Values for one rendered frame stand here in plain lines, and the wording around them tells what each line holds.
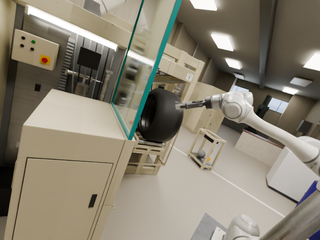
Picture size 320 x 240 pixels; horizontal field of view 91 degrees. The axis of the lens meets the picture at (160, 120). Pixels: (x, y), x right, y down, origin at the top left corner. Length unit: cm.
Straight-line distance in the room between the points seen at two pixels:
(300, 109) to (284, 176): 835
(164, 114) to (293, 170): 410
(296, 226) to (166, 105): 114
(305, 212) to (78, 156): 100
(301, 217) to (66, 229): 106
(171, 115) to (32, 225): 117
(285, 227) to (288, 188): 419
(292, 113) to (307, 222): 1206
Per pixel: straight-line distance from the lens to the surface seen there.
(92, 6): 172
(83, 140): 68
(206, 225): 154
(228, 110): 78
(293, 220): 105
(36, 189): 81
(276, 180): 514
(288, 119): 1294
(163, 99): 153
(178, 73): 196
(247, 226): 123
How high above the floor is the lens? 156
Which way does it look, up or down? 14 degrees down
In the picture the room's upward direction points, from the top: 21 degrees clockwise
